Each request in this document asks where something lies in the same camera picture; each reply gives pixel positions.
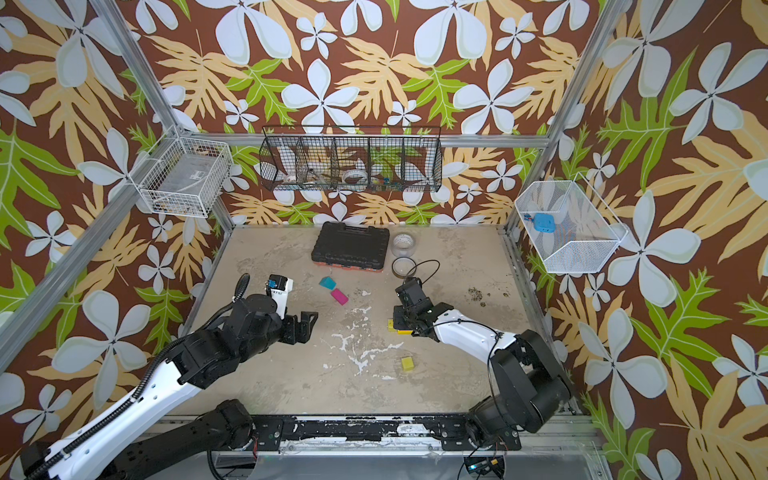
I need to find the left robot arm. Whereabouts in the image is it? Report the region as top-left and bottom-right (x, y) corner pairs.
(21, 294), (319, 479)

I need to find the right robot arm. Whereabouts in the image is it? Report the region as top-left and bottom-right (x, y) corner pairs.
(393, 277), (574, 450)

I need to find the magenta block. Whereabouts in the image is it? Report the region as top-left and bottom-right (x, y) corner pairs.
(331, 288), (348, 305)

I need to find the teal block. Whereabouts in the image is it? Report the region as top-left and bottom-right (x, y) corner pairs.
(319, 276), (336, 290)

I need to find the brown tape roll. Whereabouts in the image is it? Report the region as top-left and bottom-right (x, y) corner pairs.
(391, 256), (418, 280)

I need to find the clear tape roll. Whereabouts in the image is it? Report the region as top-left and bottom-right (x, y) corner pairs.
(390, 233), (416, 258)

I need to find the black tool case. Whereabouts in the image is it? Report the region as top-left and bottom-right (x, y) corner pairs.
(311, 222), (390, 272)

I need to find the blue object in basket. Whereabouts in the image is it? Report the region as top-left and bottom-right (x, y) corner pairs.
(531, 213), (557, 234)

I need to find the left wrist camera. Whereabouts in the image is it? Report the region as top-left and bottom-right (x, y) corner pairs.
(266, 274), (294, 318)

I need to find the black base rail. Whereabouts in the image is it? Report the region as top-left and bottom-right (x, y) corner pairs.
(251, 413), (521, 453)

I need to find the black wire basket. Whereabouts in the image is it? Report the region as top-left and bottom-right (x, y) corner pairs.
(256, 125), (444, 192)

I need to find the white wire basket right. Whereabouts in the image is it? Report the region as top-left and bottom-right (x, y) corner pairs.
(515, 180), (628, 276)

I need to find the white wire basket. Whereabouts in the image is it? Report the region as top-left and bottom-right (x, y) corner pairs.
(133, 137), (233, 218)
(515, 180), (628, 276)

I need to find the white wire basket left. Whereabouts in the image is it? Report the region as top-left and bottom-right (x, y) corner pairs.
(133, 137), (233, 218)

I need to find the aluminium frame post left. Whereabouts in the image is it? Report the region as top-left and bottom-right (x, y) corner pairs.
(1, 186), (140, 371)

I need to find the aluminium frame post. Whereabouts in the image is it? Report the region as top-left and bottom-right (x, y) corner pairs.
(1, 186), (140, 371)
(503, 0), (631, 235)

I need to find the aluminium frame post right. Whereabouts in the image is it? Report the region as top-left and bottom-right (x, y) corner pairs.
(503, 0), (631, 235)

